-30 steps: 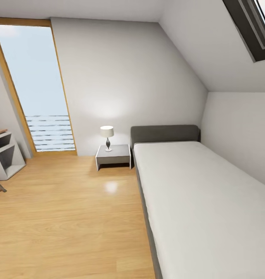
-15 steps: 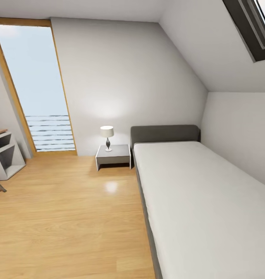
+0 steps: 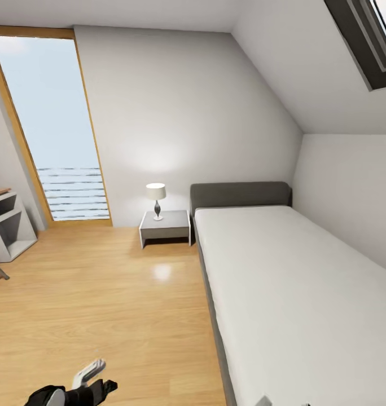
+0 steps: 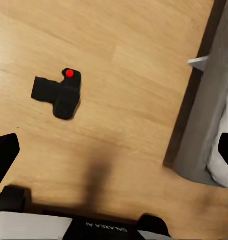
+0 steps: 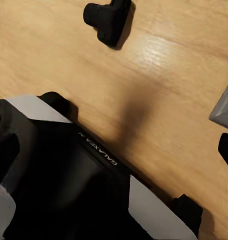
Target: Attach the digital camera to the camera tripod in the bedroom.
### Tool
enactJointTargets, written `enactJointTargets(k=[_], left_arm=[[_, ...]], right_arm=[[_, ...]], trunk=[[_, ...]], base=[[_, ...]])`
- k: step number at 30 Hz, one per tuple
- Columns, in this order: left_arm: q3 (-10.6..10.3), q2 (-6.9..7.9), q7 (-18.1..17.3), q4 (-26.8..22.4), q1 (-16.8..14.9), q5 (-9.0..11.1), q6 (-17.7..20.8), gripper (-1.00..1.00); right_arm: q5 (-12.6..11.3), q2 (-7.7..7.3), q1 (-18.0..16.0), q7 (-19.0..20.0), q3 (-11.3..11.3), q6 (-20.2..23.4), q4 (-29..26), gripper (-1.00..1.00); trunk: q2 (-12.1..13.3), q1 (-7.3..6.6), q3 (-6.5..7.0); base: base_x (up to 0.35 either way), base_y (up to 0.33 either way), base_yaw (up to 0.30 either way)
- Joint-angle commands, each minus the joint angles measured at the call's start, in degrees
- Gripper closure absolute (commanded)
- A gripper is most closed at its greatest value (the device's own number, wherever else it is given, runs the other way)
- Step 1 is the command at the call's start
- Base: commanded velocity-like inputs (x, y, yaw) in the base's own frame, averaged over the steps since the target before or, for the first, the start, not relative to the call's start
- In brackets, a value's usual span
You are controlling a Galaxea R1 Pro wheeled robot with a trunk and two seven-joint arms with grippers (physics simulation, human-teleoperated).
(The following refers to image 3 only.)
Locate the desk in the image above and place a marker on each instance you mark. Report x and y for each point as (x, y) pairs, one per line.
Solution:
(16, 231)

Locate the table lamp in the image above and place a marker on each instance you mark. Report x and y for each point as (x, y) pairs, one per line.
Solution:
(156, 191)

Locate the nightstand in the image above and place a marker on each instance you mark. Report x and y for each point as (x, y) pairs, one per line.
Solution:
(175, 223)

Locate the fixed window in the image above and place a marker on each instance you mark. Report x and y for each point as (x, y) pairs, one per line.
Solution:
(43, 89)
(363, 24)

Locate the bed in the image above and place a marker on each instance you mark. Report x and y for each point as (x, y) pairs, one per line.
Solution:
(297, 314)

